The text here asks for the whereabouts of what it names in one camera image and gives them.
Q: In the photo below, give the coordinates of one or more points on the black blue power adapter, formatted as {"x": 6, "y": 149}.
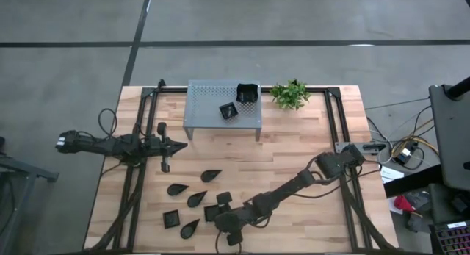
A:
{"x": 404, "y": 155}

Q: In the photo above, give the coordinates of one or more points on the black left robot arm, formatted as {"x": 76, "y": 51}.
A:
{"x": 92, "y": 144}

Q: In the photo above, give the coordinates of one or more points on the red object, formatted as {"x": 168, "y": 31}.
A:
{"x": 402, "y": 203}

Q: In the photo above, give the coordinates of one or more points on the white paper sheet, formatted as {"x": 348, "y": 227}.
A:
{"x": 391, "y": 173}

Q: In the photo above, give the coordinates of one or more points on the grey metal stand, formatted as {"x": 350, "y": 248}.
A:
{"x": 22, "y": 168}

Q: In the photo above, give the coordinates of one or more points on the black pole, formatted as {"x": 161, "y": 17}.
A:
{"x": 459, "y": 89}

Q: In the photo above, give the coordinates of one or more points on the black teardrop plate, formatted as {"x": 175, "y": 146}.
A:
{"x": 175, "y": 189}
{"x": 209, "y": 176}
{"x": 194, "y": 200}
{"x": 188, "y": 231}

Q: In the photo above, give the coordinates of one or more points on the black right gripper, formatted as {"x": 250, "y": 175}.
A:
{"x": 228, "y": 220}

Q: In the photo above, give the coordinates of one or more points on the grey perforated metal shelf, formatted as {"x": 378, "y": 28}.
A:
{"x": 205, "y": 115}

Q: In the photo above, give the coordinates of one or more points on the small black square plate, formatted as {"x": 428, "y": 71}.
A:
{"x": 171, "y": 219}
{"x": 228, "y": 111}
{"x": 210, "y": 213}

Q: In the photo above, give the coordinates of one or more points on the black aluminium table frame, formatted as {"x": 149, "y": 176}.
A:
{"x": 329, "y": 111}

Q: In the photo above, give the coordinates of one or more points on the small green plant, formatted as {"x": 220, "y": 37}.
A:
{"x": 290, "y": 95}

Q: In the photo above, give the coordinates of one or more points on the black chair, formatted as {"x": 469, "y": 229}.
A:
{"x": 444, "y": 203}

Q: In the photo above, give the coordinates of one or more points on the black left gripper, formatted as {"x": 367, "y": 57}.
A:
{"x": 162, "y": 146}

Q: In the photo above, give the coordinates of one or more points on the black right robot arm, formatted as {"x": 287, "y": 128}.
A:
{"x": 286, "y": 190}

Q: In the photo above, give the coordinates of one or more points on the dark grey bag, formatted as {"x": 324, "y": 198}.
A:
{"x": 418, "y": 201}

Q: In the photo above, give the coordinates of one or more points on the black beam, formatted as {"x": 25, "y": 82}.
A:
{"x": 411, "y": 181}

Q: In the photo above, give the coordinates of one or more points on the backlit keyboard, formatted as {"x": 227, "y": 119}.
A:
{"x": 453, "y": 240}

